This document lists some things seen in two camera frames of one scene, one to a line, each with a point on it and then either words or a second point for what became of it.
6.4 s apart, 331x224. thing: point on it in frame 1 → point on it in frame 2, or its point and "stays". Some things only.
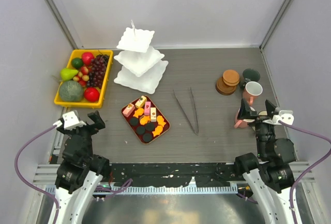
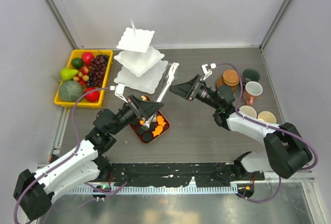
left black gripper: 94,127 → 143,108
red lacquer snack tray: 146,119 stays
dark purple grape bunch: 98,65 stays
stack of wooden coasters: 226,85 stays
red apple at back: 87,58 stays
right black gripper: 245,112 → 185,89
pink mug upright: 252,89 stays
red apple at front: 91,94 stays
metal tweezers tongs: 185,114 → 169,75
